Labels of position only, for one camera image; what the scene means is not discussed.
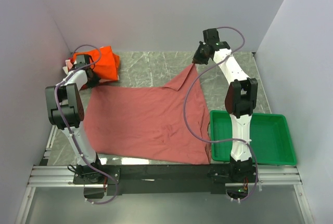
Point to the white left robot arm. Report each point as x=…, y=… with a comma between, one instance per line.
x=65, y=111

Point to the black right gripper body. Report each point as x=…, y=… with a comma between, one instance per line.
x=200, y=55

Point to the folded pale pink shirt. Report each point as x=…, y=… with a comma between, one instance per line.
x=69, y=66

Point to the dusty pink t shirt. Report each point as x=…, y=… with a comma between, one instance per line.
x=167, y=123

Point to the folded orange t shirt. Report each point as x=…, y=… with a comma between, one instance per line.
x=107, y=67

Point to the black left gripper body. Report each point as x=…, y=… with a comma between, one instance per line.
x=94, y=81

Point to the green plastic tray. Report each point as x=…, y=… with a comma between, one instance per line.
x=270, y=135

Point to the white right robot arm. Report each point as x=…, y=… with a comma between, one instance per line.
x=240, y=101

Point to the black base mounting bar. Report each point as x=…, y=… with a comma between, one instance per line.
x=113, y=180

